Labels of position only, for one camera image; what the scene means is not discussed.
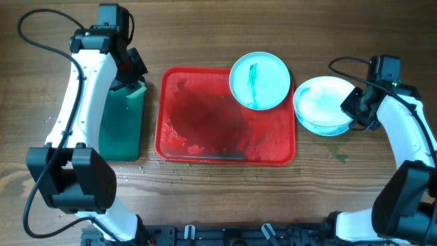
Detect green and yellow sponge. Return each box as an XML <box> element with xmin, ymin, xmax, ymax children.
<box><xmin>126</xmin><ymin>81</ymin><xmax>147</xmax><ymax>100</ymax></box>

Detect white plate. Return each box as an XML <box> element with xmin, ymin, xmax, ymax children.
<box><xmin>229</xmin><ymin>51</ymin><xmax>292</xmax><ymax>111</ymax></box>
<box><xmin>293</xmin><ymin>76</ymin><xmax>354</xmax><ymax>126</ymax></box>

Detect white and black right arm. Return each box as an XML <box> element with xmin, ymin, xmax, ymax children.
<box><xmin>320</xmin><ymin>89</ymin><xmax>436</xmax><ymax>245</ymax></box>

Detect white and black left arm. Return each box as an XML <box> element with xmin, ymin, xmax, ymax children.
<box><xmin>23</xmin><ymin>25</ymin><xmax>148</xmax><ymax>244</ymax></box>

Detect red plastic tray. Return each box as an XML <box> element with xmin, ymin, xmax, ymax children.
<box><xmin>154</xmin><ymin>66</ymin><xmax>296</xmax><ymax>166</ymax></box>

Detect black tub of green water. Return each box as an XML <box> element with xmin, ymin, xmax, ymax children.
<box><xmin>99</xmin><ymin>87</ymin><xmax>145</xmax><ymax>161</ymax></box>

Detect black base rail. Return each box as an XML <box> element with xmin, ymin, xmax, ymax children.
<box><xmin>81</xmin><ymin>223</ymin><xmax>322</xmax><ymax>246</ymax></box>

